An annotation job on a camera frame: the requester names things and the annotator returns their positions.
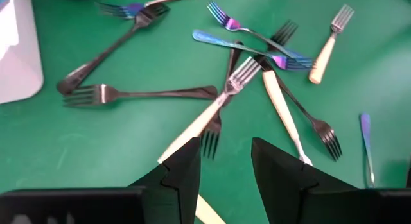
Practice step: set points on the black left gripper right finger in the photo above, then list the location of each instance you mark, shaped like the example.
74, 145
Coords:
282, 185

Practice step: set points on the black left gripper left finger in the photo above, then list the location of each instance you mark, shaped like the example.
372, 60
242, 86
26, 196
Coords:
173, 192

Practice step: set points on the black metal fork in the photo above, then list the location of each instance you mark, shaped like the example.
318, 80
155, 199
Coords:
106, 94
213, 124
273, 46
72, 79
321, 127

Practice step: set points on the iridescent rainbow metal fork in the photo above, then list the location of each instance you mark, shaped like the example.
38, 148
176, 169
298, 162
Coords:
365, 127
232, 24
205, 37
135, 9

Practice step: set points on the green table mat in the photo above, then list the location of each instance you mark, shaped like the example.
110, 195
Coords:
96, 147

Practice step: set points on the white plastic bin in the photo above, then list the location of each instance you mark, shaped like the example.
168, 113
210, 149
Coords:
19, 73

